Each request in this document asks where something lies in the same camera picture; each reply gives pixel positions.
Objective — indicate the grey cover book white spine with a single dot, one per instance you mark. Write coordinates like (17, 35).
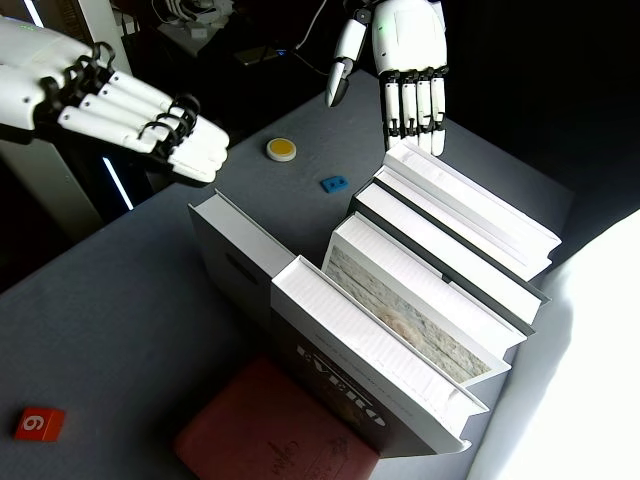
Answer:
(235, 250)

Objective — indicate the book with pale picture cover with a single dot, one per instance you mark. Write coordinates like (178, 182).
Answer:
(400, 310)

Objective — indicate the pink flat book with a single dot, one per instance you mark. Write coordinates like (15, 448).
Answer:
(260, 425)

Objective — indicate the blue block with two holes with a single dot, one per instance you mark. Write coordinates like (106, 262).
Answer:
(334, 184)

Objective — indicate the yellow disc with white rim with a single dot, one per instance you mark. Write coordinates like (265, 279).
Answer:
(281, 148)

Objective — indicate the dark flat device blue light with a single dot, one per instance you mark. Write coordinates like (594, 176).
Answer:
(260, 56)

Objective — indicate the white light strip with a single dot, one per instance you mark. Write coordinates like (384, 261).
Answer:
(118, 183)

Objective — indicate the white panel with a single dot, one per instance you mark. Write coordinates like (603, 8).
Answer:
(45, 190)

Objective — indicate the white pillar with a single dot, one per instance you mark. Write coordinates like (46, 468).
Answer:
(102, 22)

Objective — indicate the red block with white digit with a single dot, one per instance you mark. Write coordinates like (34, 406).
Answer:
(40, 425)

